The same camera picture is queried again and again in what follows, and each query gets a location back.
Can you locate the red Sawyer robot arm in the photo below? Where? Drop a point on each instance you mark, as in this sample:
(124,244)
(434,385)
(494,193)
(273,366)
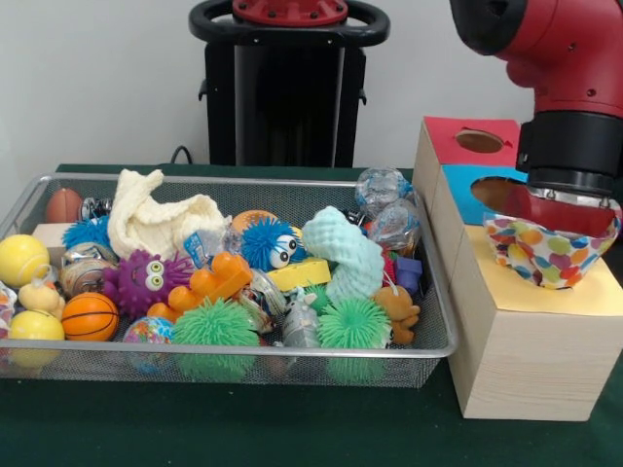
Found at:
(565,68)

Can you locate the yellow ball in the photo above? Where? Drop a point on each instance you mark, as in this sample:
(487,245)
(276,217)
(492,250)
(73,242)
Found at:
(21,261)
(34,326)

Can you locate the wooden box with three holes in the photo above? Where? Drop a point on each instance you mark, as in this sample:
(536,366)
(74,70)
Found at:
(526,360)

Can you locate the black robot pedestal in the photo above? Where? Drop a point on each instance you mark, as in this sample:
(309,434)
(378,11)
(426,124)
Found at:
(282,97)

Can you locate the cream knitted cloth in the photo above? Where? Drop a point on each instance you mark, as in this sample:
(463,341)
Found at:
(156,219)

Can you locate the blue spiky ball with eyes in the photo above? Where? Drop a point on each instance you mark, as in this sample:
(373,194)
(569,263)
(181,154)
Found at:
(263,243)

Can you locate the purple furry monster toy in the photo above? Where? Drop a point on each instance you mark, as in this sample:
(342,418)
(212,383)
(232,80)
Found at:
(141,282)

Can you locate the dark green table cloth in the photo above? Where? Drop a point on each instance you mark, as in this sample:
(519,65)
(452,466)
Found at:
(292,428)

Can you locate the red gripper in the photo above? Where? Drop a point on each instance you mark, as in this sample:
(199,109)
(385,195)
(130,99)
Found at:
(560,212)

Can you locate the orange toy basketball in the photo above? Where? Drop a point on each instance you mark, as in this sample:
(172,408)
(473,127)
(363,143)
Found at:
(90,316)

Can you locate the mint green foam cloth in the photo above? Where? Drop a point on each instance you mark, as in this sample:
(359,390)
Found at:
(350,258)

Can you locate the white cloth with big dots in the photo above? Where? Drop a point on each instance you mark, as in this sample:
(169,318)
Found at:
(545,258)

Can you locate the green spiky ball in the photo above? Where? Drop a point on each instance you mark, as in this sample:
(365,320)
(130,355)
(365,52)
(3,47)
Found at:
(214,326)
(352,326)

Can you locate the orange plastic toy block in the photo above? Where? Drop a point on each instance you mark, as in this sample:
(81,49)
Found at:
(209,282)

